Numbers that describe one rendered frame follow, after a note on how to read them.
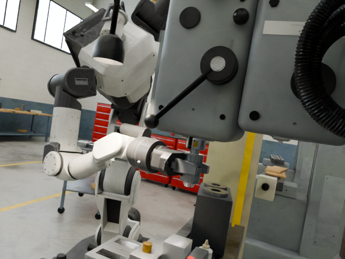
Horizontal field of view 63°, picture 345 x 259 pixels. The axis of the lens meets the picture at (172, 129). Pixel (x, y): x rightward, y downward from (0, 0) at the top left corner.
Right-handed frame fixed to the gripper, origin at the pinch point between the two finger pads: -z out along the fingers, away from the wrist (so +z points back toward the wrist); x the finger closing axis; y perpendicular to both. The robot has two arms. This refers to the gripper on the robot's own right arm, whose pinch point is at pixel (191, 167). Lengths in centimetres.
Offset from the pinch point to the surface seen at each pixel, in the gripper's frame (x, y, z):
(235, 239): 49, 32, 5
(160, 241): 0.5, 20.8, 5.7
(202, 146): -0.6, -5.4, -2.2
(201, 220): 26.8, 21.6, 9.3
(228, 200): 31.1, 13.0, 3.1
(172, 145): 387, 42, 294
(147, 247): -7.0, 19.4, 3.7
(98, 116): 328, 14, 456
